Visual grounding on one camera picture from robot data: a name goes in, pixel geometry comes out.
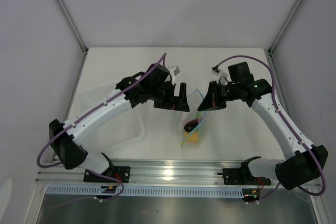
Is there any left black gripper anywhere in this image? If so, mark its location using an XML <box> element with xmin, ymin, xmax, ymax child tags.
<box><xmin>150</xmin><ymin>81</ymin><xmax>189</xmax><ymax>112</ymax></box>

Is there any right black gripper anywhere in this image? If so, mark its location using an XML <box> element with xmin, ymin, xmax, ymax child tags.
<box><xmin>198</xmin><ymin>80</ymin><xmax>240</xmax><ymax>112</ymax></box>

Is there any clear zip top bag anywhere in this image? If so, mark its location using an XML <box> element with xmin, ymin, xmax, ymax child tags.
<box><xmin>174</xmin><ymin>89</ymin><xmax>207</xmax><ymax>148</ymax></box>

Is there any purple toy eggplant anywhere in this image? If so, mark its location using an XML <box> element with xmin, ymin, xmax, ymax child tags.
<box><xmin>183</xmin><ymin>113</ymin><xmax>201</xmax><ymax>133</ymax></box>

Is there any yellow toy lemon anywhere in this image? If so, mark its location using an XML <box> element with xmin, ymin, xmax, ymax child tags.
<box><xmin>184</xmin><ymin>131</ymin><xmax>200</xmax><ymax>145</ymax></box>

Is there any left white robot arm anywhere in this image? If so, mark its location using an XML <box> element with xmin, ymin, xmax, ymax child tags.
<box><xmin>49</xmin><ymin>64</ymin><xmax>190</xmax><ymax>182</ymax></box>

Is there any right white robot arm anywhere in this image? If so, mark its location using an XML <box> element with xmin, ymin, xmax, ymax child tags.
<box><xmin>198</xmin><ymin>62</ymin><xmax>328</xmax><ymax>190</ymax></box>

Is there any white perforated plastic basket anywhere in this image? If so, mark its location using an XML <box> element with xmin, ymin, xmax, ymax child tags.
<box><xmin>76</xmin><ymin>80</ymin><xmax>145</xmax><ymax>152</ymax></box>

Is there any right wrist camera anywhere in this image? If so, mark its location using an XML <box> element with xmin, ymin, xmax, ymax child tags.
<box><xmin>212</xmin><ymin>67</ymin><xmax>228</xmax><ymax>78</ymax></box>

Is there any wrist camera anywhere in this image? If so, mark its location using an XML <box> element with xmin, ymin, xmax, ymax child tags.
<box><xmin>212</xmin><ymin>67</ymin><xmax>228</xmax><ymax>78</ymax></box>
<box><xmin>167</xmin><ymin>66</ymin><xmax>180</xmax><ymax>86</ymax></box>

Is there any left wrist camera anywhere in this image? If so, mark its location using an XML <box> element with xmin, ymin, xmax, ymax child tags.
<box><xmin>167</xmin><ymin>66</ymin><xmax>180</xmax><ymax>86</ymax></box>

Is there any aluminium mounting rail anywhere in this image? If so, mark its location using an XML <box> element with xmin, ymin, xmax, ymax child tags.
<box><xmin>35</xmin><ymin>159</ymin><xmax>240</xmax><ymax>187</ymax></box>

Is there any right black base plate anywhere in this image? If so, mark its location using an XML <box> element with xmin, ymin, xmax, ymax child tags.
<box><xmin>217</xmin><ymin>168</ymin><xmax>271</xmax><ymax>186</ymax></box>

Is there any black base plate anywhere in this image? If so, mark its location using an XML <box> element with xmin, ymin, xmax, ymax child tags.
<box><xmin>217</xmin><ymin>168</ymin><xmax>271</xmax><ymax>186</ymax></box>
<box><xmin>83</xmin><ymin>166</ymin><xmax>131</xmax><ymax>183</ymax></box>

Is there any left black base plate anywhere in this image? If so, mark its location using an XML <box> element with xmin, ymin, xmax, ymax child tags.
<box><xmin>83</xmin><ymin>166</ymin><xmax>131</xmax><ymax>183</ymax></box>

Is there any white slotted cable duct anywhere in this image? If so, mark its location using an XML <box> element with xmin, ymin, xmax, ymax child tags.
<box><xmin>46</xmin><ymin>184</ymin><xmax>244</xmax><ymax>198</ymax></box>

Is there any right aluminium frame post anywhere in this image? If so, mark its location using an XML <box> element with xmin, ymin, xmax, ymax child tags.
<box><xmin>268</xmin><ymin>0</ymin><xmax>306</xmax><ymax>56</ymax></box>

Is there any aluminium frame post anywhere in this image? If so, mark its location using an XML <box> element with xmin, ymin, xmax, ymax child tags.
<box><xmin>54</xmin><ymin>0</ymin><xmax>88</xmax><ymax>55</ymax></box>
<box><xmin>268</xmin><ymin>0</ymin><xmax>306</xmax><ymax>56</ymax></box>

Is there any left aluminium frame post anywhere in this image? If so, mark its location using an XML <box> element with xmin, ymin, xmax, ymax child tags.
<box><xmin>54</xmin><ymin>0</ymin><xmax>88</xmax><ymax>55</ymax></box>

